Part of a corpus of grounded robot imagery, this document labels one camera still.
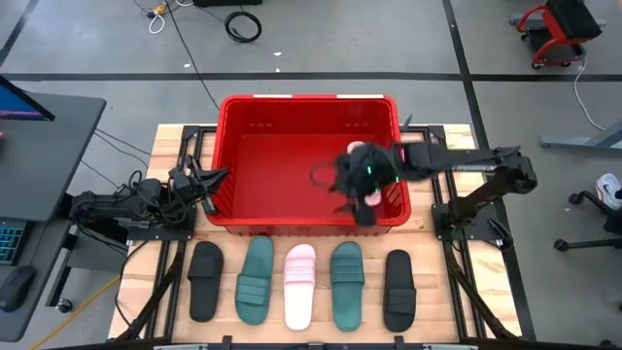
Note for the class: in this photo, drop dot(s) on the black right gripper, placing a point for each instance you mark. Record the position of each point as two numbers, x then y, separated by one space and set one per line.
369 167

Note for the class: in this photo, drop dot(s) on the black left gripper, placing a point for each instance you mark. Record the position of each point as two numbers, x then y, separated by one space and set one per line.
187 187

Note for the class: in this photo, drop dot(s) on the pink slide sandal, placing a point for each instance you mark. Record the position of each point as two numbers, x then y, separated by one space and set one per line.
299 287
373 198

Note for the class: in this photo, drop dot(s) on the green slide sandal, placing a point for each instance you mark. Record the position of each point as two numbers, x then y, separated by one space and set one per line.
254 282
347 287

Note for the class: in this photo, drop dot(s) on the black slide sandal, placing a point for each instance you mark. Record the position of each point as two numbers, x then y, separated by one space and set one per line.
399 291
205 284

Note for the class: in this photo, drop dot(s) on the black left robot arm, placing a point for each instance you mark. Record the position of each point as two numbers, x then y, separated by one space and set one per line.
112 204

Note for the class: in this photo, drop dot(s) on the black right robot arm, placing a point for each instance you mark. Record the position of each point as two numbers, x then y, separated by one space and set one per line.
466 163

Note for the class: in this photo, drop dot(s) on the red plastic bin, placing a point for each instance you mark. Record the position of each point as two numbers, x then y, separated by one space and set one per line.
272 170

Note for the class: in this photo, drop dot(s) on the white tape strip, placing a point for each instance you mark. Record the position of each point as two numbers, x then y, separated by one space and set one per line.
359 96
272 95

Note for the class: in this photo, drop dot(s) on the black desk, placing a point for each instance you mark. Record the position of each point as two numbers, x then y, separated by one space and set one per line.
48 160

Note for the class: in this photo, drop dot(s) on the backlit keyboard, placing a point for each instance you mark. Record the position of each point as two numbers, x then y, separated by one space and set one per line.
10 240

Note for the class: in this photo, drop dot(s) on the computer monitor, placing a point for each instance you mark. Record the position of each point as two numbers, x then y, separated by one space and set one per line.
19 104

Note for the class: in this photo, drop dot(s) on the black computer mouse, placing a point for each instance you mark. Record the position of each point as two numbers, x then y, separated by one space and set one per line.
15 288

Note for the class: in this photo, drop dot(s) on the black office chair base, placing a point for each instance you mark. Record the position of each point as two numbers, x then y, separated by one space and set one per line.
588 243

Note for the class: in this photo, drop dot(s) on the grey table leg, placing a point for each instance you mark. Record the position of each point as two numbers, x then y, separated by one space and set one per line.
583 141

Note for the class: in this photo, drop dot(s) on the person's white shoe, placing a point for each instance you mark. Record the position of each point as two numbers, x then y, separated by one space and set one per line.
607 187

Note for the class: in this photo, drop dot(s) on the red and black creeper stool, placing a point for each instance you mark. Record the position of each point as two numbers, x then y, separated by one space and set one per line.
559 26

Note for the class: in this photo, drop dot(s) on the black aluminium table frame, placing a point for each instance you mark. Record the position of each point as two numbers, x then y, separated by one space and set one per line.
167 291

